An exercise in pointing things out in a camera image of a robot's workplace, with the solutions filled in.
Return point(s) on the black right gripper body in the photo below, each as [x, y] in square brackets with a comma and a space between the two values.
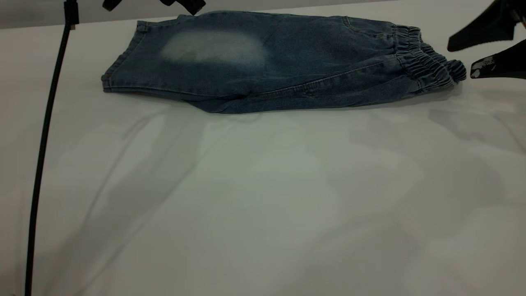
[521, 10]

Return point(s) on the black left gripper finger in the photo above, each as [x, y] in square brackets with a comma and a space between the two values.
[111, 4]
[191, 5]

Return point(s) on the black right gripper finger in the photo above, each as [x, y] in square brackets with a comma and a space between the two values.
[505, 63]
[489, 26]

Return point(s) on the blue denim printed shorts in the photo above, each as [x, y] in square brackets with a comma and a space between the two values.
[308, 61]

